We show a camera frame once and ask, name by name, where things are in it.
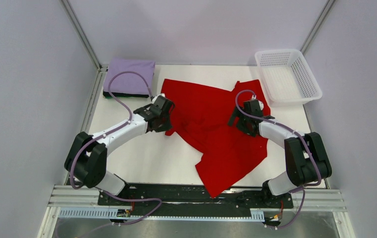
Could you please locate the red t shirt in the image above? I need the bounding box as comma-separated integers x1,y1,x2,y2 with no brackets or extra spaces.
161,79,268,198

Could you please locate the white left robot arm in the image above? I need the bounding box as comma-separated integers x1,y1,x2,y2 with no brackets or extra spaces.
64,94,175,205

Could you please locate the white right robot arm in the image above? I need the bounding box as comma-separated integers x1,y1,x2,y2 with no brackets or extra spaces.
228,99,332,207

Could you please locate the lavender folded t shirt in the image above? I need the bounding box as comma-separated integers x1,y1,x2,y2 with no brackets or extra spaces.
103,57,156,94

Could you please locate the black folded t shirt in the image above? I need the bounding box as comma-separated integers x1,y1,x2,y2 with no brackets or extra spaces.
103,91,150,98

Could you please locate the white plastic basket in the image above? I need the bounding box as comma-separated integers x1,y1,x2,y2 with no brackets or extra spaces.
255,49,323,107

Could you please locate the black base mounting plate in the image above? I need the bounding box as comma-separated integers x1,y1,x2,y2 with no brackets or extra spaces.
98,183,293,218

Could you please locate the white slotted cable duct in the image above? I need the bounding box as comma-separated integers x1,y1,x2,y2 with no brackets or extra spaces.
57,207,265,221

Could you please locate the aluminium front rail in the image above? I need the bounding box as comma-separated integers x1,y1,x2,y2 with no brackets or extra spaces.
48,185,347,212

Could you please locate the right aluminium frame post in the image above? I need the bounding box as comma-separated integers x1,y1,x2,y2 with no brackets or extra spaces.
300,0,336,55

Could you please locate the aluminium frame post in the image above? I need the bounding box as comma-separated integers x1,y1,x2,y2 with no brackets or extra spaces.
300,0,336,55
59,0,102,71

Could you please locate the left aluminium frame post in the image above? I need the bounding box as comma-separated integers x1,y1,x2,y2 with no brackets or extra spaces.
59,0,102,71

